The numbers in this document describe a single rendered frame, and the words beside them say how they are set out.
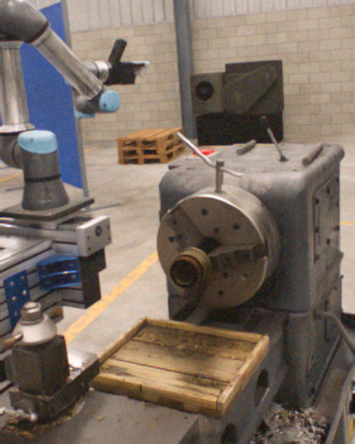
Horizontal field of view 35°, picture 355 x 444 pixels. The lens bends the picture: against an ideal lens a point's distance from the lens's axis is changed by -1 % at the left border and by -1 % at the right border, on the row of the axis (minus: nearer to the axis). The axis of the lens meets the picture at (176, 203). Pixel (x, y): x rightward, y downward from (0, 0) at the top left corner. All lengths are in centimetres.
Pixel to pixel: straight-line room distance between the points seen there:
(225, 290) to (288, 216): 26
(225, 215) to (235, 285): 19
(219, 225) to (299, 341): 44
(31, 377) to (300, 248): 82
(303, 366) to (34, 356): 92
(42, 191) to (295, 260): 79
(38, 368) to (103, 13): 1191
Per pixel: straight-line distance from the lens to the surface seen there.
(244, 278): 146
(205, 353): 140
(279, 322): 158
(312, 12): 1138
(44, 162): 176
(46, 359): 102
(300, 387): 174
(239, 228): 141
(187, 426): 102
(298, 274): 158
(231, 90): 1017
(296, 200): 151
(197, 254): 136
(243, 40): 1158
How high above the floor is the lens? 157
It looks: 14 degrees down
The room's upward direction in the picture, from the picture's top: 4 degrees counter-clockwise
